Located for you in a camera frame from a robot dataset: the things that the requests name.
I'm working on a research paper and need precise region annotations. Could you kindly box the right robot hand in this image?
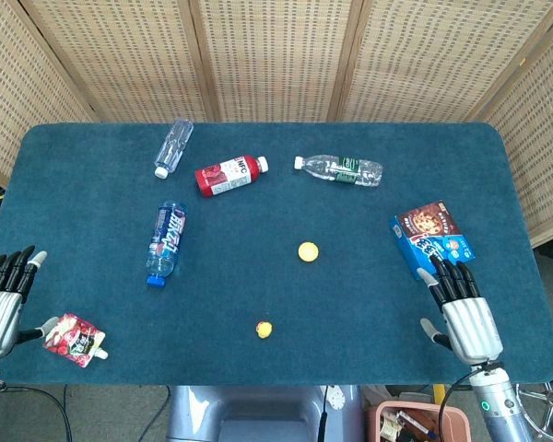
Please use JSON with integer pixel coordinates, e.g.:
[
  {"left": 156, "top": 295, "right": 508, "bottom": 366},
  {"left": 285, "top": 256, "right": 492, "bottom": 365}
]
[{"left": 416, "top": 255, "right": 505, "bottom": 366}]

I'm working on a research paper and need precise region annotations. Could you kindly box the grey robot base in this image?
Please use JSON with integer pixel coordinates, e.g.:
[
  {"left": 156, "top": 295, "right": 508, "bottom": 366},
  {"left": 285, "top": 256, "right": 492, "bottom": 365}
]
[{"left": 165, "top": 384, "right": 365, "bottom": 442}]

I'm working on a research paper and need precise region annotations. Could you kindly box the yellow round disc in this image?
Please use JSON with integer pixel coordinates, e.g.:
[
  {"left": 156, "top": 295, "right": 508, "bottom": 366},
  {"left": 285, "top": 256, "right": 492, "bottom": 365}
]
[{"left": 297, "top": 241, "right": 320, "bottom": 264}]

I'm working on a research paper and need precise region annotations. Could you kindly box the red jelly drink pouch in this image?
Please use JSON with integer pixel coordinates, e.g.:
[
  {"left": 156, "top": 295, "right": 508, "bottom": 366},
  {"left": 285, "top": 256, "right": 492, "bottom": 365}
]
[{"left": 41, "top": 313, "right": 110, "bottom": 370}]

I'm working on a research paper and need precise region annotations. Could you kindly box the blue cookie box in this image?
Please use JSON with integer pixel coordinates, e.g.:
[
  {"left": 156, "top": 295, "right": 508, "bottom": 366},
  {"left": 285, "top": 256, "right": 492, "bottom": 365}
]
[{"left": 388, "top": 199, "right": 477, "bottom": 282}]

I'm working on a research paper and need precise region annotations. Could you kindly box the chrome chair base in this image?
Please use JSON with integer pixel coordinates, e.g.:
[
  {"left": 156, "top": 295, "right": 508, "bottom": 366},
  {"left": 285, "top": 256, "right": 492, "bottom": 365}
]
[{"left": 514, "top": 363, "right": 553, "bottom": 441}]

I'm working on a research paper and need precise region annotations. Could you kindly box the pink bin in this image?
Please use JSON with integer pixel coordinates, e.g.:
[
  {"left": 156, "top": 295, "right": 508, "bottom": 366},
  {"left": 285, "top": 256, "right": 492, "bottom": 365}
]
[{"left": 365, "top": 399, "right": 472, "bottom": 442}]

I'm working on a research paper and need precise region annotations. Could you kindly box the blue label drink bottle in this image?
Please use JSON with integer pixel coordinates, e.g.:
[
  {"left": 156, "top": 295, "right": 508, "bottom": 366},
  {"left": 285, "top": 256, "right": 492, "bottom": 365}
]
[{"left": 145, "top": 200, "right": 189, "bottom": 290}]

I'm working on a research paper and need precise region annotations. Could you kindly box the blue table mat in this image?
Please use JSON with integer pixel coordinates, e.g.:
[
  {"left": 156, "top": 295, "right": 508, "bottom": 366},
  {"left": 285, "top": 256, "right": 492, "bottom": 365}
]
[{"left": 0, "top": 121, "right": 553, "bottom": 387}]

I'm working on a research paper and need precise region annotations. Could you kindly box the green label water bottle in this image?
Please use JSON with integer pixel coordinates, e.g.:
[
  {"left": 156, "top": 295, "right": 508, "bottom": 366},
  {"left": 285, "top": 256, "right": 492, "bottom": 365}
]
[{"left": 293, "top": 154, "right": 384, "bottom": 189}]

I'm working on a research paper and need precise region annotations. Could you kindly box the clear unlabeled water bottle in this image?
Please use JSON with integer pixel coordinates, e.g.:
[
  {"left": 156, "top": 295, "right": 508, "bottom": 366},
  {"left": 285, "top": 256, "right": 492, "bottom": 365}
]
[{"left": 153, "top": 118, "right": 195, "bottom": 180}]

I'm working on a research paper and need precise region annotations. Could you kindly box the red juice bottle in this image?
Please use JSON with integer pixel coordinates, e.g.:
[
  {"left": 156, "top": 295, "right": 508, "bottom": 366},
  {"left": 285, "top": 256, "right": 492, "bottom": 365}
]
[{"left": 194, "top": 155, "right": 270, "bottom": 199}]

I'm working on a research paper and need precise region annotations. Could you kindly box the woven folding screen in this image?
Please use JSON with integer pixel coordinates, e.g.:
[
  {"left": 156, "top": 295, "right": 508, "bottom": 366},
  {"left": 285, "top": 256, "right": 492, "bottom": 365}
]
[{"left": 0, "top": 0, "right": 553, "bottom": 249}]

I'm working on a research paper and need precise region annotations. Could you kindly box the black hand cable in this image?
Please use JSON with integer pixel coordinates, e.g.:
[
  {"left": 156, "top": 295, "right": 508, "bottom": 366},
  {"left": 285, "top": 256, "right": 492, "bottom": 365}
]
[{"left": 438, "top": 367, "right": 478, "bottom": 442}]

